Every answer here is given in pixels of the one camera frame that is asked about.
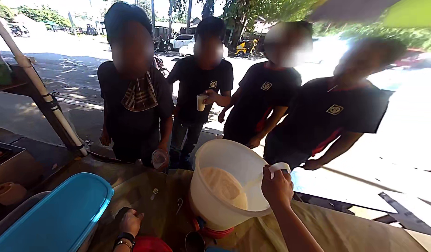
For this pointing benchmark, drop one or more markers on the person's left hand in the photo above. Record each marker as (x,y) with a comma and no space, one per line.
(130,224)

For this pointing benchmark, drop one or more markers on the dark metal cup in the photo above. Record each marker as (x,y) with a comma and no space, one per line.
(195,242)

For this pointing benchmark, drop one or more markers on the red plastic bowl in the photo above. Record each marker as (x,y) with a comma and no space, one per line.
(150,244)

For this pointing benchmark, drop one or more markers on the green bag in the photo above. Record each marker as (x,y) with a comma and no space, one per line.
(1,72)

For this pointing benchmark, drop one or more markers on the person's right thumb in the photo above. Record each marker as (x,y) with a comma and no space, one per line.
(266,172)

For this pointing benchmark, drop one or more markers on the person's left fingers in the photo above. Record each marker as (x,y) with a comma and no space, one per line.
(130,212)

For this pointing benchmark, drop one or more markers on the white car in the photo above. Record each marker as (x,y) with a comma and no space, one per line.
(182,41)

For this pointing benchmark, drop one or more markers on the person's left thumb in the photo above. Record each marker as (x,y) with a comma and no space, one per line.
(141,216)

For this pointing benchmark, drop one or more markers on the yellow tricycle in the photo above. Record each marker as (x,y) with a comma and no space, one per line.
(242,49)

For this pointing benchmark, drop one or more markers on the clear empty plastic cup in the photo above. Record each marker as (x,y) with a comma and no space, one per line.
(159,159)

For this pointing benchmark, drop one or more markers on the parked motorcycle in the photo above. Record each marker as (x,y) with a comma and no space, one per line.
(162,66)

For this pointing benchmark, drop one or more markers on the plastic cup with drink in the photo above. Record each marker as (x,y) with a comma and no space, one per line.
(200,103)

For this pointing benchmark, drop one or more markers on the person's right hand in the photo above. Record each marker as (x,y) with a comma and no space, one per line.
(279,190)

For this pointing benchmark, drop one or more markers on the metal tray box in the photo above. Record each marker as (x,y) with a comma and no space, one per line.
(7,154)

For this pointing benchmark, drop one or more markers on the red round plastic lid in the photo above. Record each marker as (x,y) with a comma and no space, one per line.
(218,233)

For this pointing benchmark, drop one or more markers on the white pole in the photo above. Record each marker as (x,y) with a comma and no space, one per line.
(44,84)

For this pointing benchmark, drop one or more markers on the person's left forearm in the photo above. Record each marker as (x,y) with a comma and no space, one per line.
(123,245)

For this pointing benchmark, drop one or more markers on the person's right forearm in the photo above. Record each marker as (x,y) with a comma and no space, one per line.
(295,229)

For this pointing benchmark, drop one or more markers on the translucent plastic container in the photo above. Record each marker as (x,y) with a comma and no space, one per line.
(91,232)

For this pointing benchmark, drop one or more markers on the thin white stick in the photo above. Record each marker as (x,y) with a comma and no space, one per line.
(332,88)

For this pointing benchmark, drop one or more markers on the blue plastic object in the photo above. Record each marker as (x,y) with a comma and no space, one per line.
(219,249)

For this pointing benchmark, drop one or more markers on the brown tablecloth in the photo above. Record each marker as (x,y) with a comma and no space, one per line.
(152,213)

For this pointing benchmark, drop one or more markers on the green and purple umbrella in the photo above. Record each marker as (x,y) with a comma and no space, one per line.
(407,14)

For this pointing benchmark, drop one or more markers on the trees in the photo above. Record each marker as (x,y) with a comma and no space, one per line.
(250,14)

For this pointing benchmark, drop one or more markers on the blue plastic lid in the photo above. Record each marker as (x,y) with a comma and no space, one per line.
(58,213)

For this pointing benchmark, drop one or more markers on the large white plastic pitcher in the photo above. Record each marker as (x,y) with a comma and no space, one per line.
(210,210)

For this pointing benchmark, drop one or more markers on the checkered brown cloth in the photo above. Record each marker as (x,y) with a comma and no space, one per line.
(140,95)

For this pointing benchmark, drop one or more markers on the creamy drink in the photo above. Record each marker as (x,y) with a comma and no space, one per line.
(224,187)

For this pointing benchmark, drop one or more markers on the person's right fingers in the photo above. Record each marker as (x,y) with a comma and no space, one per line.
(287,178)

